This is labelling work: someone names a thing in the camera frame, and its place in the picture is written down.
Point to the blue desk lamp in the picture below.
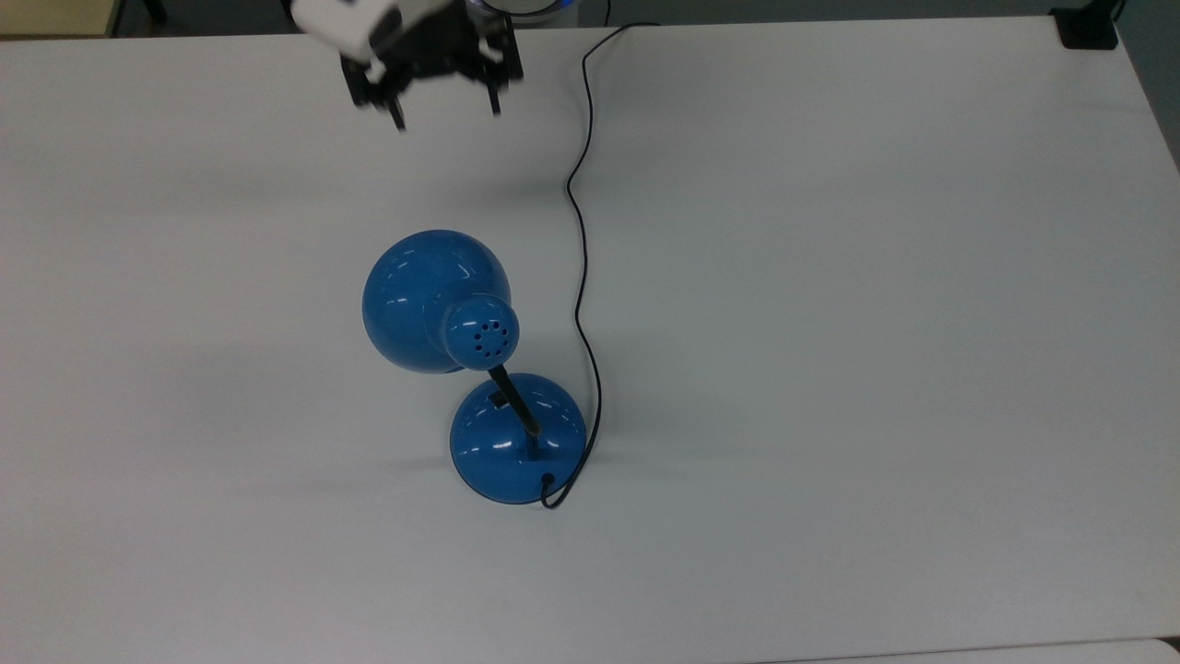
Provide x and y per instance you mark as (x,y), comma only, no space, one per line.
(415,295)

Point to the black table clamp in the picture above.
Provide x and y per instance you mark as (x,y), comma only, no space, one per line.
(1086,29)

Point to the beige wooden desk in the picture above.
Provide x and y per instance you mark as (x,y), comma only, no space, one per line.
(55,17)

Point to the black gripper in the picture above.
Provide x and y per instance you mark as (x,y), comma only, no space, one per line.
(433,51)

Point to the black furniture leg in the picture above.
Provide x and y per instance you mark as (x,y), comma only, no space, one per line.
(155,9)

